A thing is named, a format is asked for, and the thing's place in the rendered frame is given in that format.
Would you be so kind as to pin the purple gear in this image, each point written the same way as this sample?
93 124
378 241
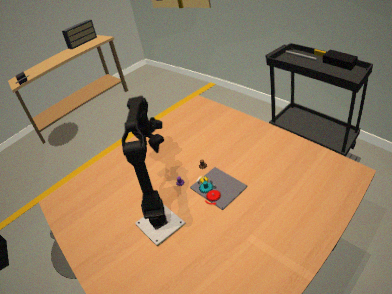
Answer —
179 181

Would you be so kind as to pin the brown gear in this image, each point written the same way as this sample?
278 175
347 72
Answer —
202 164

